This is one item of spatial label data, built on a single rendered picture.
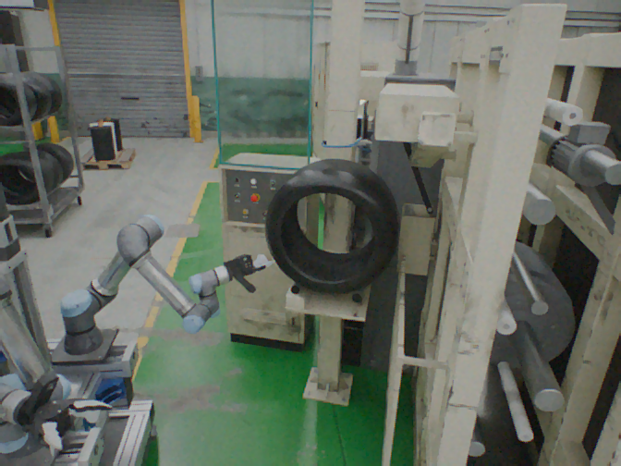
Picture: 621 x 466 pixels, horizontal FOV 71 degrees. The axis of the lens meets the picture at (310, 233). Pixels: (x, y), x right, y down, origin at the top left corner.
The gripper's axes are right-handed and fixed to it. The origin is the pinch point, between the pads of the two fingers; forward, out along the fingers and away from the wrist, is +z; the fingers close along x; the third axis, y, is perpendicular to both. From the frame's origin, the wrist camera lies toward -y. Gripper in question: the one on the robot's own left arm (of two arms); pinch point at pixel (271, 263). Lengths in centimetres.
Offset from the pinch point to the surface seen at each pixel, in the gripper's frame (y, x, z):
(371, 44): 151, 227, 253
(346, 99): 62, -7, 53
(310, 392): -93, 54, 20
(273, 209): 23.2, -7.8, 4.8
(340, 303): -29.0, -0.9, 27.6
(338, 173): 31, -28, 28
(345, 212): 10.6, 9.3, 47.7
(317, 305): -26.4, 1.9, 17.1
